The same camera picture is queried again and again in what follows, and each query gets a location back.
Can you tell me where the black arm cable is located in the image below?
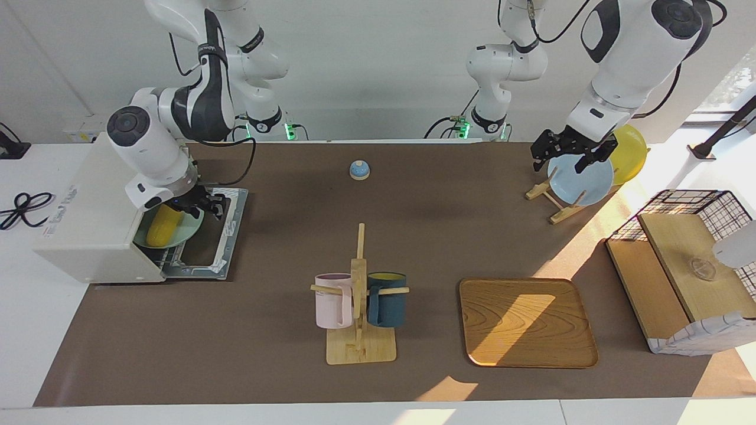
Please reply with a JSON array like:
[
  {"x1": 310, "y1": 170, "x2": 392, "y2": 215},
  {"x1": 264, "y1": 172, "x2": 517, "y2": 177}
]
[
  {"x1": 499, "y1": 0, "x2": 727, "y2": 119},
  {"x1": 169, "y1": 32, "x2": 258, "y2": 187}
]

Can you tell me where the metal wire oven rack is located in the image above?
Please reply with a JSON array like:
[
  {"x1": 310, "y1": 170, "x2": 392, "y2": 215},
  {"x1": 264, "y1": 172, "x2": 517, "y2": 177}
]
[{"x1": 142, "y1": 243, "x2": 185, "y2": 267}]

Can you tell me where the wooden plate rack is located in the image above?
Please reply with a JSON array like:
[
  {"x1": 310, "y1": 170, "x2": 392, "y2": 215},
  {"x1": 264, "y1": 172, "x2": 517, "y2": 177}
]
[{"x1": 525, "y1": 165, "x2": 621, "y2": 225}]

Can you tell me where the yellow plate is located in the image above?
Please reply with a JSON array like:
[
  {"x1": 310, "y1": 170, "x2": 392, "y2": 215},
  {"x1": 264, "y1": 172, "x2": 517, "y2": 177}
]
[{"x1": 608, "y1": 124, "x2": 649, "y2": 187}]

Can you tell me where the light green plate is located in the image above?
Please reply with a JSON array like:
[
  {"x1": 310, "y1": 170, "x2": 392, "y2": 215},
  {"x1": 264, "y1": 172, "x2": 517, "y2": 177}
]
[{"x1": 133, "y1": 207, "x2": 205, "y2": 249}]

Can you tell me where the white wall socket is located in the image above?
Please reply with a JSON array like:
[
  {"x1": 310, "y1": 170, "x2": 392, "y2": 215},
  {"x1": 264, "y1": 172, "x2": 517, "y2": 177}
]
[{"x1": 62, "y1": 126, "x2": 98, "y2": 144}]

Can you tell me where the black coiled table cable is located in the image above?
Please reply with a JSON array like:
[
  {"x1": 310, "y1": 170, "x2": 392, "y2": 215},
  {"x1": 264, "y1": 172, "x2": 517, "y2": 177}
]
[{"x1": 0, "y1": 192, "x2": 57, "y2": 231}]

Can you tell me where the wooden tray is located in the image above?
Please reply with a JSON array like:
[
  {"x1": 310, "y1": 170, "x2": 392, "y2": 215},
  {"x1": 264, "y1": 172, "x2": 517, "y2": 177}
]
[{"x1": 459, "y1": 277, "x2": 599, "y2": 369}]

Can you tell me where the brown table mat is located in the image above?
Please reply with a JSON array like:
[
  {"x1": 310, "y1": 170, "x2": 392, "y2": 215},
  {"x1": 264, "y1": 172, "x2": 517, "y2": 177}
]
[{"x1": 34, "y1": 140, "x2": 724, "y2": 408}]

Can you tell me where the black wire basket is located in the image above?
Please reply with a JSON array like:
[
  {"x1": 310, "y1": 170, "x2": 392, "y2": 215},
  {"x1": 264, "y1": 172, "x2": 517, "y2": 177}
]
[{"x1": 607, "y1": 189, "x2": 756, "y2": 284}]

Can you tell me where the white toaster oven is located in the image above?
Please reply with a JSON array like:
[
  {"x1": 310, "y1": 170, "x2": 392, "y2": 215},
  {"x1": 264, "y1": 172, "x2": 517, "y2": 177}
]
[{"x1": 34, "y1": 132, "x2": 249, "y2": 284}]

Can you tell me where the wire basket wooden shelf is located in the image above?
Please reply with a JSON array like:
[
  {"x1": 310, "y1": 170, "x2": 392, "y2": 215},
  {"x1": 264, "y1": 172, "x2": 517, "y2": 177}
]
[{"x1": 607, "y1": 212, "x2": 756, "y2": 341}]

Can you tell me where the wooden mug tree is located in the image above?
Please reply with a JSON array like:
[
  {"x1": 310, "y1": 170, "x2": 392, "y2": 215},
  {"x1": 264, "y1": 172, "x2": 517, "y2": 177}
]
[{"x1": 311, "y1": 223, "x2": 410, "y2": 365}]

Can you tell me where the white checked cloth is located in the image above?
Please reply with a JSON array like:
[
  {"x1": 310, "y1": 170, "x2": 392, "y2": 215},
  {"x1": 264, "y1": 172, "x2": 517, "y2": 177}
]
[{"x1": 648, "y1": 312, "x2": 756, "y2": 356}]

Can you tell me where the pink mug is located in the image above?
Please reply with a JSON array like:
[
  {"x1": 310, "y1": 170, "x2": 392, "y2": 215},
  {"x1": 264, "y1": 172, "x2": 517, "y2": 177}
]
[{"x1": 315, "y1": 273, "x2": 354, "y2": 329}]

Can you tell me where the white blurry cylinder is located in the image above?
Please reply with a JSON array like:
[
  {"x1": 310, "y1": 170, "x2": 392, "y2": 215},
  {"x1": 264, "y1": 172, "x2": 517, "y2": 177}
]
[{"x1": 712, "y1": 221, "x2": 756, "y2": 270}]

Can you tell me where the dark blue mug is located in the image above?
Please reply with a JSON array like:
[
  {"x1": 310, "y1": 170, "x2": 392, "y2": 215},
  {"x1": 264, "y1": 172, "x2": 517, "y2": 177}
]
[{"x1": 367, "y1": 272, "x2": 408, "y2": 328}]

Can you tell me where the glass oven door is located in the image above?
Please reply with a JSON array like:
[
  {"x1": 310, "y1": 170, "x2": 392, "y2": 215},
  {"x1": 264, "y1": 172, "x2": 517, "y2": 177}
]
[{"x1": 162, "y1": 188, "x2": 249, "y2": 281}]

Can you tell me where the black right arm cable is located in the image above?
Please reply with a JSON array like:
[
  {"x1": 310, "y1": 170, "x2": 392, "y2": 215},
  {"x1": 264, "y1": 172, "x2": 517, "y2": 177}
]
[{"x1": 169, "y1": 32, "x2": 258, "y2": 187}]

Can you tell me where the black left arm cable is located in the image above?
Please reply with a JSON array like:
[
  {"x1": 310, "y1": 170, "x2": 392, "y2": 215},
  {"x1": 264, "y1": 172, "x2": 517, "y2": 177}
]
[{"x1": 499, "y1": 0, "x2": 727, "y2": 119}]

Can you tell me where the yellow corn cob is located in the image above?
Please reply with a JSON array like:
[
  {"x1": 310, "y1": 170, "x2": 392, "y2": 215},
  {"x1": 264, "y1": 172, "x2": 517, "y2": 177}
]
[{"x1": 146, "y1": 205, "x2": 184, "y2": 247}]

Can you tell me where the light blue plate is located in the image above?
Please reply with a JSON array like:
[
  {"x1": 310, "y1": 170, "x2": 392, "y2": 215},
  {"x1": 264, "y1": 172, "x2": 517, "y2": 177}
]
[{"x1": 547, "y1": 151, "x2": 615, "y2": 207}]

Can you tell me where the black clamp device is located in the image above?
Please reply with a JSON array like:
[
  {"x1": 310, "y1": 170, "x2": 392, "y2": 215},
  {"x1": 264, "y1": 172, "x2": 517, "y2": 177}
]
[{"x1": 0, "y1": 122, "x2": 31, "y2": 160}]

